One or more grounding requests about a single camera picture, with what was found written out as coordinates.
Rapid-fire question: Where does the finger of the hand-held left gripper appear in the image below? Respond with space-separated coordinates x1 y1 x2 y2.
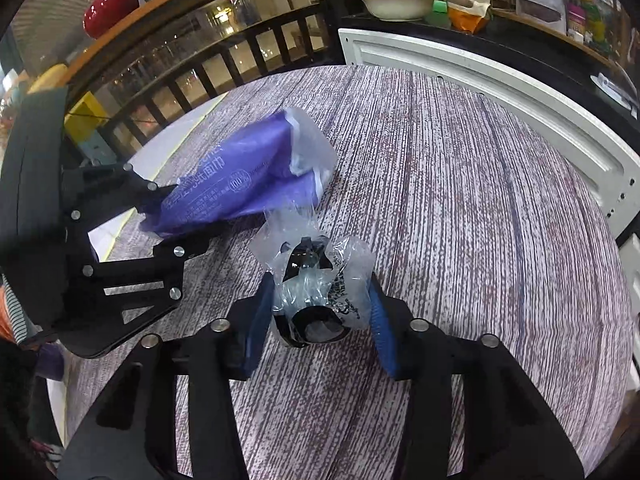
62 162 178 238
70 232 216 336

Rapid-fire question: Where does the orange snack packet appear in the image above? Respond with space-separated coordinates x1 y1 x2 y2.
446 7 491 35

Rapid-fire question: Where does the cream enamel basin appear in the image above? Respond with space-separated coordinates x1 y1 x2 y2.
355 0 446 22

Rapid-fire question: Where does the black wooden railing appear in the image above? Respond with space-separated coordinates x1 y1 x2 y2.
90 2 331 151

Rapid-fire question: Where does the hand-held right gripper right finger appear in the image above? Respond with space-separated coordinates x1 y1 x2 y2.
368 272 586 480

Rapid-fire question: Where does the purple plastic tissue package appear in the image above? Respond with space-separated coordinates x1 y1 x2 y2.
145 106 337 239

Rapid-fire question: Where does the curved wooden counter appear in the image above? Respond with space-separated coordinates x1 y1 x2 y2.
65 0 321 96

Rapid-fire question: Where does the small green container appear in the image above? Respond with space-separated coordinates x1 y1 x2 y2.
425 0 451 28

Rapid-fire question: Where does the yellow and white bowl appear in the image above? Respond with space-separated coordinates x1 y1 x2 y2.
27 62 68 93

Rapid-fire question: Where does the purple paper cup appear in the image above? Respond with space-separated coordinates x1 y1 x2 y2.
36 344 65 382

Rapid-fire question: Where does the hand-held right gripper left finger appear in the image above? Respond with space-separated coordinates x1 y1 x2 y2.
57 272 277 480

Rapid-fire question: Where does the clear printed plastic wrapper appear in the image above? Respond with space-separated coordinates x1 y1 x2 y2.
248 207 376 350

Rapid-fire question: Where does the wooden goods shelf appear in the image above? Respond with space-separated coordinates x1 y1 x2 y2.
492 5 640 86

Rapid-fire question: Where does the white panelled board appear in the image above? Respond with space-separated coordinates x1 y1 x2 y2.
338 27 640 233

